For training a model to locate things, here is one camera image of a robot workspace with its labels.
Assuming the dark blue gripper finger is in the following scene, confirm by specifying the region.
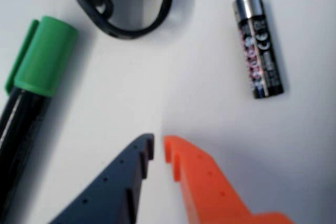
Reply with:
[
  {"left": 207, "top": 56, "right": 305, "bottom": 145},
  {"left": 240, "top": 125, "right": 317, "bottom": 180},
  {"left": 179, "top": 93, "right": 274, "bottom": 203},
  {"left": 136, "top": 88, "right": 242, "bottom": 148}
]
[{"left": 48, "top": 133, "right": 155, "bottom": 224}]

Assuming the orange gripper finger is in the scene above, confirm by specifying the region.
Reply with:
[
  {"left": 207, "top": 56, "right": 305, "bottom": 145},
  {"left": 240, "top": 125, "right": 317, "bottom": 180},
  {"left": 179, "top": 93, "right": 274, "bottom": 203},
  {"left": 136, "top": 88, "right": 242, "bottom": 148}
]
[{"left": 162, "top": 135, "right": 296, "bottom": 224}]

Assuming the black marker with green cap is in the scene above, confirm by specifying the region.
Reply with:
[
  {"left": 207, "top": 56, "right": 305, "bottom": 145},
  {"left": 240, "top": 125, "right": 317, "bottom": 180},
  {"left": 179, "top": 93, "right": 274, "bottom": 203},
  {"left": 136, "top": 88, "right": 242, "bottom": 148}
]
[{"left": 0, "top": 15, "right": 79, "bottom": 209}]

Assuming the black AA battery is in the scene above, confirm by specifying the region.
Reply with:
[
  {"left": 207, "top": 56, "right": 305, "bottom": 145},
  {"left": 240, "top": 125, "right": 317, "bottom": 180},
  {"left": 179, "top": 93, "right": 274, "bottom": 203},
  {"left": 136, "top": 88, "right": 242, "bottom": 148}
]
[{"left": 231, "top": 0, "right": 286, "bottom": 100}]

